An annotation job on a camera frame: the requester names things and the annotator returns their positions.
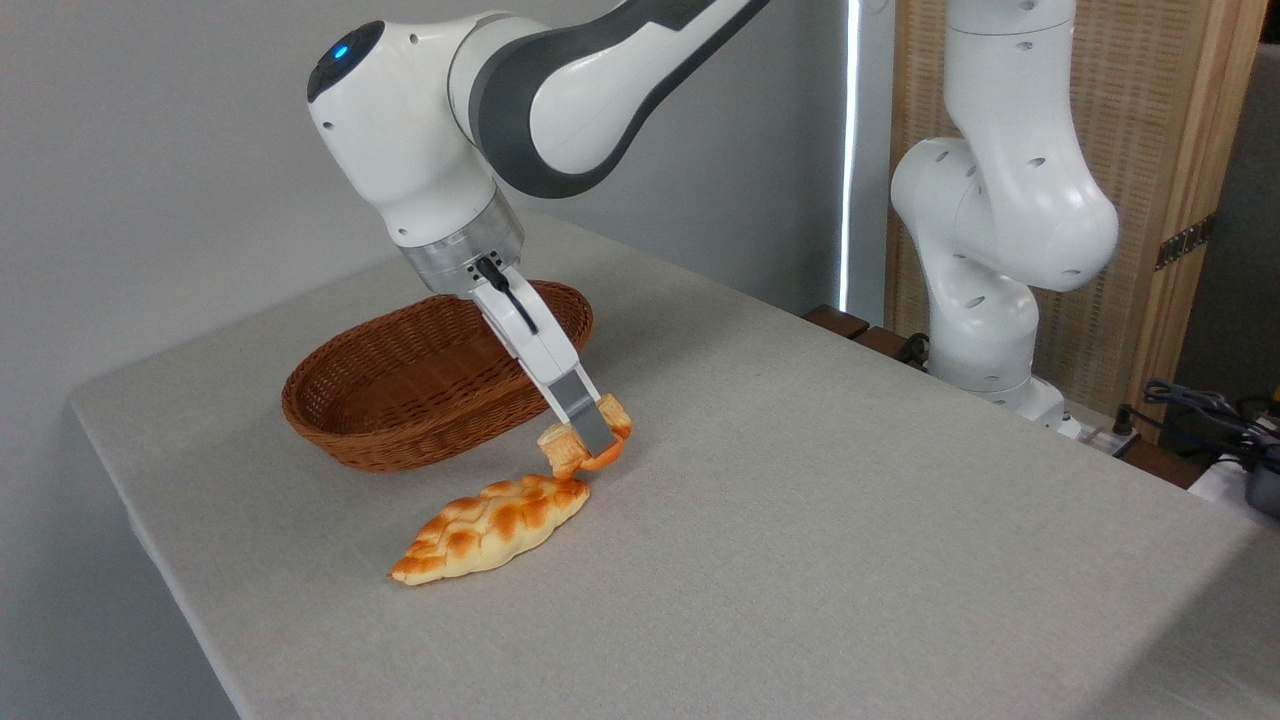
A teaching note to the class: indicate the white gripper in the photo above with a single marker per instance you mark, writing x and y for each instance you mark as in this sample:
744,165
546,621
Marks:
540,345

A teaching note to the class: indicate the small tan bread piece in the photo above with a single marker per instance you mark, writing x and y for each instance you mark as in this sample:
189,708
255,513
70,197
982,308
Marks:
562,455

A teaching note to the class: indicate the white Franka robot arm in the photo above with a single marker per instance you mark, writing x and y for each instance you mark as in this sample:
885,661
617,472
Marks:
1000,200

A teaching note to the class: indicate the braided golden bread loaf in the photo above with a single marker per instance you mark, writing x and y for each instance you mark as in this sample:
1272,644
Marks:
490,525

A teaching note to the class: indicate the brown oval wicker basket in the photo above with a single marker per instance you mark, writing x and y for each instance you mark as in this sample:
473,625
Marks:
400,380

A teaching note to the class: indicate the black power plug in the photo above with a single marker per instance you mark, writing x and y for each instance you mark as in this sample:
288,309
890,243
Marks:
1125,420

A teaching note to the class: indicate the brass screen hinge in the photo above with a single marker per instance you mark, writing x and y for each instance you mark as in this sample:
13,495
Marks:
1185,242

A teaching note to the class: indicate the woven wooden folding screen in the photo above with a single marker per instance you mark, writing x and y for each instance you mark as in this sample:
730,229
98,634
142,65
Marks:
1135,100

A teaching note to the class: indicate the dark grey round device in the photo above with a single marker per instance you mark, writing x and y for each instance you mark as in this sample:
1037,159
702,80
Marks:
1264,488

